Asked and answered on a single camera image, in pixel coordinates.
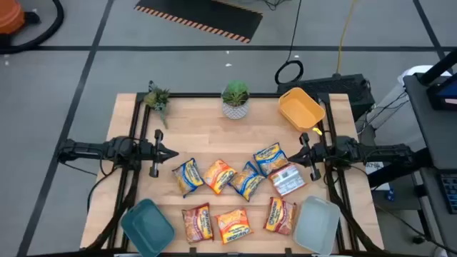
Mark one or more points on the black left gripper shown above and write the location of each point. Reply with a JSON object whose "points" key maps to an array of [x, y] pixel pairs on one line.
{"points": [[156, 153]]}

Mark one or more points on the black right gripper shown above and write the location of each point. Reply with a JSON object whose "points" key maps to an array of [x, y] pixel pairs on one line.
{"points": [[314, 155]]}

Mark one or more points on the white-backed red ramen pack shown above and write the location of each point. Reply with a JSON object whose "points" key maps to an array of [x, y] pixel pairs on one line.
{"points": [[286, 180]]}

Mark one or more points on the blue Maruchan ramen pack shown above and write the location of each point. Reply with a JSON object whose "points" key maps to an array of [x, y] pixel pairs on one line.
{"points": [[188, 177], [270, 158], [247, 182]]}

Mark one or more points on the orange Maruchan ramen pack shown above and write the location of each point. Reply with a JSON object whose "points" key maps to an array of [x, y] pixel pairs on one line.
{"points": [[219, 175], [233, 225]]}

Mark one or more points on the red Maruchan ramen pack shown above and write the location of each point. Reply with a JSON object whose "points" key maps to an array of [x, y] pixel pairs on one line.
{"points": [[280, 215], [197, 223]]}

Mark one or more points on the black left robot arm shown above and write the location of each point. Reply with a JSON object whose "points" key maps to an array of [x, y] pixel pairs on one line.
{"points": [[89, 150]]}

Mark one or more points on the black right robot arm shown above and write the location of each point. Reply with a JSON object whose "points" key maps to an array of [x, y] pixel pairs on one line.
{"points": [[375, 151]]}

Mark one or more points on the small yellow tag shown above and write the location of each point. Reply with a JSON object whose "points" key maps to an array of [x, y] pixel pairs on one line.
{"points": [[317, 131]]}

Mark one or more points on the yellow plastic bin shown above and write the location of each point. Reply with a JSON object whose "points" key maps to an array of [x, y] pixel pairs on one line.
{"points": [[301, 109]]}

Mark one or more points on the small artificial succulent sprig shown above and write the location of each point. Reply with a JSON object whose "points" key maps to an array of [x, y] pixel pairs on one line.
{"points": [[157, 99]]}

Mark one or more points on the light grey plastic bin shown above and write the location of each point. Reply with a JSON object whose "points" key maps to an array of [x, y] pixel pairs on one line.
{"points": [[316, 225]]}

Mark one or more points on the white labelled box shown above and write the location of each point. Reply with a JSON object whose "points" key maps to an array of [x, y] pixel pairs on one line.
{"points": [[375, 166]]}

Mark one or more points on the teal plastic bin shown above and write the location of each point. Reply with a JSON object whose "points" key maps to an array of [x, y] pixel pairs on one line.
{"points": [[148, 228]]}

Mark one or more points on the black computer case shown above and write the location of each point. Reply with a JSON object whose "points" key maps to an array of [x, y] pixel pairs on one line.
{"points": [[342, 87]]}

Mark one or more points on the succulent in white patterned pot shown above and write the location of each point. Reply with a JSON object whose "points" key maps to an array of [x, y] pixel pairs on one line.
{"points": [[235, 93]]}

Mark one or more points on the small blue item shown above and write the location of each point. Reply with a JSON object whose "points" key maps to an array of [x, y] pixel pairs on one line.
{"points": [[390, 194]]}

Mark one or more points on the black desk support beam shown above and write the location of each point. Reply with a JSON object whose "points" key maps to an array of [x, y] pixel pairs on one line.
{"points": [[400, 169]]}

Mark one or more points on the dark grey desk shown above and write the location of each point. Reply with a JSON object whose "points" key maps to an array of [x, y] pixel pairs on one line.
{"points": [[435, 135]]}

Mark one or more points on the black hazard-striped floor mat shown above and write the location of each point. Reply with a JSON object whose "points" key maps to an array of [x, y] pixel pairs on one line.
{"points": [[200, 16]]}

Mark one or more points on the black floor plug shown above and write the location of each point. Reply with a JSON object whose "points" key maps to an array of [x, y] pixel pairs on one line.
{"points": [[418, 240]]}

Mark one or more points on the black keyboard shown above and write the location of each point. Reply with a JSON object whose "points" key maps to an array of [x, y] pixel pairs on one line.
{"points": [[450, 192]]}

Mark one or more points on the black desk monitor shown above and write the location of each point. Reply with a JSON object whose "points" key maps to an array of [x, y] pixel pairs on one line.
{"points": [[444, 96]]}

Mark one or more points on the black slanted pole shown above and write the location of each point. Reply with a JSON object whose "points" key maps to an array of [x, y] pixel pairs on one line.
{"points": [[439, 66]]}

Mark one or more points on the orange shop vacuum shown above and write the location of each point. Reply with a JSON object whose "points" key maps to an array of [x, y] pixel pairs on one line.
{"points": [[10, 16]]}

